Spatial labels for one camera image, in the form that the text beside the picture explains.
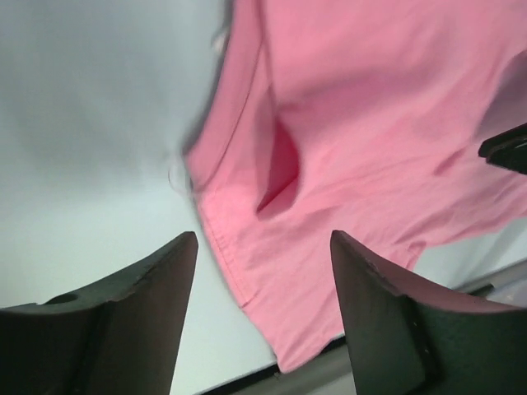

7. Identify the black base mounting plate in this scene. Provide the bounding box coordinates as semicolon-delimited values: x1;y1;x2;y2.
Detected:
197;283;527;395

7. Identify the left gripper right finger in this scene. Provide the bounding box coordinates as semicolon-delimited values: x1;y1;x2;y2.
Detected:
330;230;526;394

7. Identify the pink t shirt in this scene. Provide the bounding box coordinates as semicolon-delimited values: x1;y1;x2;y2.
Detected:
185;1;526;373

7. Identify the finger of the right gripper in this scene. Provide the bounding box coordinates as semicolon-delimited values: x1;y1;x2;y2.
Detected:
478;123;527;173

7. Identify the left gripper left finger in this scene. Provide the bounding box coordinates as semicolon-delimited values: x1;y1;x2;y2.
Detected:
1;232;198;394

